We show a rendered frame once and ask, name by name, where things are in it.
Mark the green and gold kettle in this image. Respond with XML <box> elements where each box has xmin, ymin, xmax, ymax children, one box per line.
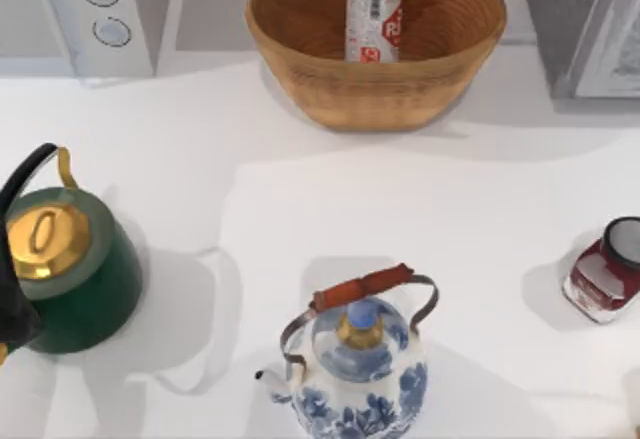
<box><xmin>0</xmin><ymin>142</ymin><xmax>145</xmax><ymax>368</ymax></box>

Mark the wooden basket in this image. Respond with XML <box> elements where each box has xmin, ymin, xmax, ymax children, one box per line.
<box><xmin>244</xmin><ymin>0</ymin><xmax>508</xmax><ymax>133</ymax></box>

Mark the red and white jar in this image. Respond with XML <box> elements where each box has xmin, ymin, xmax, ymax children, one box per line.
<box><xmin>562</xmin><ymin>216</ymin><xmax>640</xmax><ymax>325</ymax></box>

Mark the blue and white teapot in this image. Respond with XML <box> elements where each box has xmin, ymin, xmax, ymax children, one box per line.
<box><xmin>254</xmin><ymin>262</ymin><xmax>440</xmax><ymax>439</ymax></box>

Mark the pale microwave oven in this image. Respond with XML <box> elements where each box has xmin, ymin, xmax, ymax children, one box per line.
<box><xmin>0</xmin><ymin>0</ymin><xmax>175</xmax><ymax>79</ymax></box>

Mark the red and white can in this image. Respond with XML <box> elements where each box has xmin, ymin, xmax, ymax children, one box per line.
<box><xmin>344</xmin><ymin>0</ymin><xmax>405</xmax><ymax>65</ymax></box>

